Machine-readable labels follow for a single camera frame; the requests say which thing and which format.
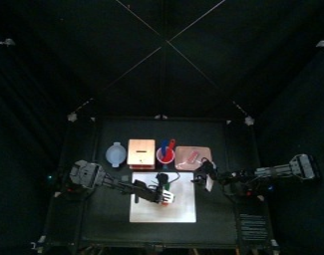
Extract white cutting board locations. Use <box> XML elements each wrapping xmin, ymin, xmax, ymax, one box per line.
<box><xmin>128</xmin><ymin>171</ymin><xmax>196</xmax><ymax>224</ymax></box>

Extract pink tray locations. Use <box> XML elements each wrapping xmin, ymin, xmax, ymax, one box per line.
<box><xmin>172</xmin><ymin>145</ymin><xmax>212</xmax><ymax>171</ymax></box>

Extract red plastic cup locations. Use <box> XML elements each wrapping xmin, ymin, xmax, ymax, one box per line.
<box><xmin>155</xmin><ymin>146</ymin><xmax>175</xmax><ymax>165</ymax></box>

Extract red toy utensil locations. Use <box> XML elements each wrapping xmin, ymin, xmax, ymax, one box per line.
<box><xmin>163</xmin><ymin>138</ymin><xmax>176</xmax><ymax>159</ymax></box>

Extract blue toy utensil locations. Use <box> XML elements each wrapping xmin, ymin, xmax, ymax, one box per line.
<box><xmin>160</xmin><ymin>140</ymin><xmax>168</xmax><ymax>161</ymax></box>

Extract red wooden drawer box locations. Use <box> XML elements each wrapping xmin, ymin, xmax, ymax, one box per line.
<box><xmin>125</xmin><ymin>138</ymin><xmax>156</xmax><ymax>170</ymax></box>

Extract white text label sticker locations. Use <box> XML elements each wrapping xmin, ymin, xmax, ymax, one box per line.
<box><xmin>236</xmin><ymin>213</ymin><xmax>267</xmax><ymax>244</ymax></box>

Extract thin diagonal brace wire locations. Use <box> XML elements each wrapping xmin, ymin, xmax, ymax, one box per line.
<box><xmin>113</xmin><ymin>0</ymin><xmax>250</xmax><ymax>120</ymax></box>
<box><xmin>71</xmin><ymin>0</ymin><xmax>226</xmax><ymax>117</ymax></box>

